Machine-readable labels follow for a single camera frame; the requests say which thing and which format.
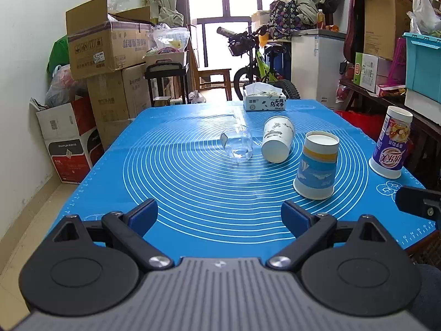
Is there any blue silicone baking mat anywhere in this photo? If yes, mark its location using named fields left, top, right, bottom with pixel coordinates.
left=64, top=99, right=440, bottom=260

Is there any green bag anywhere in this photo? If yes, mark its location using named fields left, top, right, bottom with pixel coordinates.
left=47, top=36, right=71, bottom=75

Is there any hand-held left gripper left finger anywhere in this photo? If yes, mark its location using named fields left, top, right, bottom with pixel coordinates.
left=52, top=199, right=173, bottom=272

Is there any white tissue box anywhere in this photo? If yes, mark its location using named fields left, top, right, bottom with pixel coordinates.
left=243, top=83, right=287, bottom=112

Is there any plastic bag with red contents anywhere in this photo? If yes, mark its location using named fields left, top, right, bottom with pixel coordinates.
left=44, top=64, right=89, bottom=108

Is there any floral fabric bag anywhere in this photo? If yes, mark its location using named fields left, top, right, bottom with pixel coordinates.
left=268, top=0, right=304, bottom=41

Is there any clear plastic cup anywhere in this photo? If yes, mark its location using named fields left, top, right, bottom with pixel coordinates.
left=220, top=124, right=254, bottom=163

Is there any dark wooden side table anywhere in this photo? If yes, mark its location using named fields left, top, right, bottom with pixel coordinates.
left=339, top=77, right=441, bottom=188

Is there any white red printer box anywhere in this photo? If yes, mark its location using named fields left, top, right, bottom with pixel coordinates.
left=36, top=96, right=104, bottom=184

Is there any green black bicycle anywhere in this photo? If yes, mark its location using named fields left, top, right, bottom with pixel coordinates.
left=216, top=24, right=301, bottom=102

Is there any wooden chair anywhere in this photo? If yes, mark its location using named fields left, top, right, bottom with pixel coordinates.
left=187, top=24, right=233, bottom=102

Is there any dark red guitar case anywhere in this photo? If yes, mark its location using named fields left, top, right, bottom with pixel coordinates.
left=343, top=0, right=368, bottom=65

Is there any tall brown cardboard box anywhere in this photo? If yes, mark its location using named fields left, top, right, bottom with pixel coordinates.
left=363, top=0, right=415, bottom=61

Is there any white green-print paper cup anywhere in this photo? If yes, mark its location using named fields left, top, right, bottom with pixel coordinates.
left=261, top=116, right=296, bottom=164

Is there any large brown cardboard box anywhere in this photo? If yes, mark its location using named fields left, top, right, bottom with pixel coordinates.
left=86, top=62, right=152, bottom=150

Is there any white chest freezer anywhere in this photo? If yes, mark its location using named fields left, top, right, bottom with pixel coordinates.
left=290, top=29, right=347, bottom=103

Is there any black metal cart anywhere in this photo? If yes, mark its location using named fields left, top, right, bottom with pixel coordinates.
left=144, top=61, right=190, bottom=106

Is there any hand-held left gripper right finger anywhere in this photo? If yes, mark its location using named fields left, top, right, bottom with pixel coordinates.
left=268, top=200, right=402, bottom=271

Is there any clear plastic bag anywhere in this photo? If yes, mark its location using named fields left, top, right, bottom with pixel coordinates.
left=152, top=23, right=191, bottom=55

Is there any open brown cardboard box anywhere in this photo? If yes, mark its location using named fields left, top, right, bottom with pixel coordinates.
left=65, top=0, right=154, bottom=81

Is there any white plastic bag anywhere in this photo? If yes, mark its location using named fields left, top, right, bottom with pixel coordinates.
left=406, top=0, right=441, bottom=35

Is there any purple milk tea cup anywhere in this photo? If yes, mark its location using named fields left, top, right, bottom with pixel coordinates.
left=369, top=106, right=413, bottom=179

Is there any green white carton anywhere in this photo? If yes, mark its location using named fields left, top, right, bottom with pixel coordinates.
left=354, top=52, right=392, bottom=93

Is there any pink wire rack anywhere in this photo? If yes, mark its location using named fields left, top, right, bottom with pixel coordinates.
left=387, top=37, right=407, bottom=86

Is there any teal plastic storage bin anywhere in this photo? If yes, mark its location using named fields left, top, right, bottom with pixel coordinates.
left=402, top=32, right=441, bottom=94

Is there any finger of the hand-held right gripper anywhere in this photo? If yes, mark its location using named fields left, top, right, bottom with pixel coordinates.
left=395, top=186, right=441, bottom=220

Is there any person's leg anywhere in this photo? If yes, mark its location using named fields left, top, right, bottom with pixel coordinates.
left=413, top=263, right=441, bottom=331

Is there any blue white paper cup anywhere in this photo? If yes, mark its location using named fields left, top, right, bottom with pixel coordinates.
left=293, top=131, right=340, bottom=201

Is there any white storage box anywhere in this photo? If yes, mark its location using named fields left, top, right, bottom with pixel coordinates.
left=404, top=89, right=441, bottom=125

